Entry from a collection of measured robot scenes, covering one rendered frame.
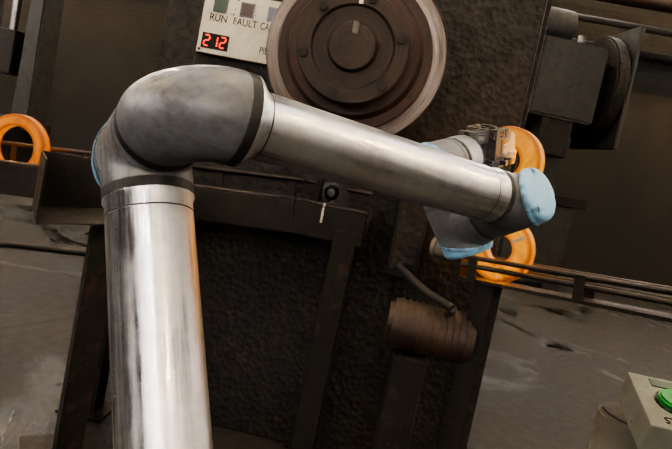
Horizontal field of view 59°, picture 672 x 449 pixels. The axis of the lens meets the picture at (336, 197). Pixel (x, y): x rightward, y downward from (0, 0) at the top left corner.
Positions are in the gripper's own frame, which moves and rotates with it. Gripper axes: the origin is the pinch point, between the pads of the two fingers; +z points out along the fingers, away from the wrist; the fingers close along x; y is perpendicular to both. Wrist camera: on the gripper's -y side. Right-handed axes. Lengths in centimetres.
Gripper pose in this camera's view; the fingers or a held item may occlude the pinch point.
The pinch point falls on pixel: (509, 152)
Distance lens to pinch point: 138.4
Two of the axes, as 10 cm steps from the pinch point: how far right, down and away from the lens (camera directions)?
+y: 0.1, -9.6, -2.8
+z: 6.7, -2.0, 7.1
